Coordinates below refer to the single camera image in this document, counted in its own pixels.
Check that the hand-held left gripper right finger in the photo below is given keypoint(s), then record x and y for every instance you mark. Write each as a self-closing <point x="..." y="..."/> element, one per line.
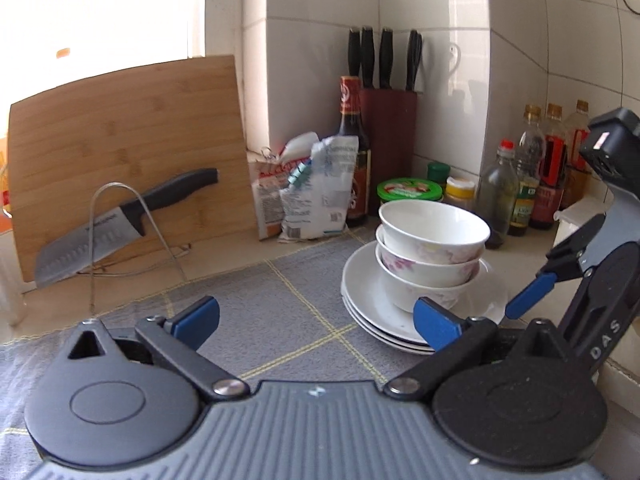
<point x="435" y="322"/>

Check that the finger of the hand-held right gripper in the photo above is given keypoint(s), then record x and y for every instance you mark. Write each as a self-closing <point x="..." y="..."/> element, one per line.
<point x="605" y="340"/>
<point x="530" y="297"/>

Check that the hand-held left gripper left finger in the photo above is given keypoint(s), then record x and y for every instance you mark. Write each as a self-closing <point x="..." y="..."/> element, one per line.
<point x="197" y="317"/>

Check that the white fruit-print plate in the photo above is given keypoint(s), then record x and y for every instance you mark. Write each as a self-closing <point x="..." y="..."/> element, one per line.
<point x="365" y="285"/>
<point x="400" y="348"/>
<point x="400" y="341"/>

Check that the white floral bowl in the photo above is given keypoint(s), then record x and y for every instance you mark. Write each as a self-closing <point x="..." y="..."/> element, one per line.
<point x="450" y="272"/>
<point x="400" y="297"/>
<point x="435" y="225"/>

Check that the yellow-capped oil bottle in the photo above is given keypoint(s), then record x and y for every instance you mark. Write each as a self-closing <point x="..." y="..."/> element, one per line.
<point x="577" y="160"/>

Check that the red-labelled bottle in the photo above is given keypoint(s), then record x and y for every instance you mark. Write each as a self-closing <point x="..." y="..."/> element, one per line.
<point x="550" y="170"/>

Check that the white plastic box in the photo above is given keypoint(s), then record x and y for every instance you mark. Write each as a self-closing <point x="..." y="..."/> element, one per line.
<point x="575" y="210"/>

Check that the green-labelled bottle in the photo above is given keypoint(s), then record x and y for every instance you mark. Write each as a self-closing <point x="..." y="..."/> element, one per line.
<point x="527" y="175"/>

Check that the clear bottle with red cap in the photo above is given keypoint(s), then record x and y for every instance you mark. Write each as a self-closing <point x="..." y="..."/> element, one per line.
<point x="497" y="200"/>

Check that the grey and teal checked towel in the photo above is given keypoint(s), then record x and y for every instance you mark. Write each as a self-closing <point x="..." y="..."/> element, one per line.
<point x="300" y="290"/>

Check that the yellow-lidded jar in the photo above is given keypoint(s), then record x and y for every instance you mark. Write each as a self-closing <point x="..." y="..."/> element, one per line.
<point x="460" y="192"/>

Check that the green-lidded sauce jar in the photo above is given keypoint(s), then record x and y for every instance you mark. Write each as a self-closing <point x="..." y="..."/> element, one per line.
<point x="410" y="190"/>

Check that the orange printed bag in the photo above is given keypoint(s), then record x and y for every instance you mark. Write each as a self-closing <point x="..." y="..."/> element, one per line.
<point x="267" y="200"/>

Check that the small green-capped jar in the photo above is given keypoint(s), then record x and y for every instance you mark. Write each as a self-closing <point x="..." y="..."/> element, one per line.
<point x="437" y="172"/>

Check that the white plastic bag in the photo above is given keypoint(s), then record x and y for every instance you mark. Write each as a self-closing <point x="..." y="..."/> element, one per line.
<point x="320" y="195"/>

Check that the green binder clip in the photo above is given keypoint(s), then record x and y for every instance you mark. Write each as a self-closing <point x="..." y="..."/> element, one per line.
<point x="299" y="172"/>

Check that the dark red knife block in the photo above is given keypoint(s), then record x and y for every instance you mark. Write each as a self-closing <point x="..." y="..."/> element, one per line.
<point x="392" y="150"/>

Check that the dark vinegar bottle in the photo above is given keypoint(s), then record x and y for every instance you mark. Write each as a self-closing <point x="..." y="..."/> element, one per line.
<point x="352" y="160"/>

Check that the bamboo cutting board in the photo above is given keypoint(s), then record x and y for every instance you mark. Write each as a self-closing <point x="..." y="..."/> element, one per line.
<point x="125" y="125"/>

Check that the window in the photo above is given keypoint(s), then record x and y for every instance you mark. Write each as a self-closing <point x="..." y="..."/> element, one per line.
<point x="100" y="10"/>

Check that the white wall hook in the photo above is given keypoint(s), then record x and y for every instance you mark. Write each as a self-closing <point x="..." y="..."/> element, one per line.
<point x="454" y="57"/>

